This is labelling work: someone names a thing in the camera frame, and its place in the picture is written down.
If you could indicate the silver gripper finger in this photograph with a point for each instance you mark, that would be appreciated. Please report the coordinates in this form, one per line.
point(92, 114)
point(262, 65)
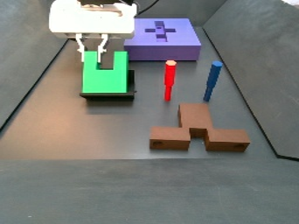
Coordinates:
point(82, 47)
point(102, 48)

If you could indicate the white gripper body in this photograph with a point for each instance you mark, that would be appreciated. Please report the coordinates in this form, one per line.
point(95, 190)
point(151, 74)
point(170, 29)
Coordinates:
point(74, 17)

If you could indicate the green U-shaped block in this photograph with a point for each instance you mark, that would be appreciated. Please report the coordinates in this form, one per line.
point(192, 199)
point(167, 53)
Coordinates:
point(104, 81)

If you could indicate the purple board with cross slot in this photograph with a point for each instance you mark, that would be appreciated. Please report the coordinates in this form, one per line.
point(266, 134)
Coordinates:
point(163, 39)

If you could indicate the black fixture stand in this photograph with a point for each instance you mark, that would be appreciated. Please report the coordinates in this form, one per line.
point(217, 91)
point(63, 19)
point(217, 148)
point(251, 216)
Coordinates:
point(128, 96)

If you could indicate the red peg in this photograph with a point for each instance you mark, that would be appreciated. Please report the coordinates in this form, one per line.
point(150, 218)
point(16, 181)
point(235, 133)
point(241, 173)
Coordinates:
point(170, 67)

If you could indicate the blue peg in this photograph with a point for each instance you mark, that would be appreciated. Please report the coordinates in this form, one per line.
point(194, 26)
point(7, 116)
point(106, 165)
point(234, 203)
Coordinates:
point(213, 79)

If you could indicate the brown T-shaped block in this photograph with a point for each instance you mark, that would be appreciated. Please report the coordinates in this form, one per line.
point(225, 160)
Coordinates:
point(195, 125)

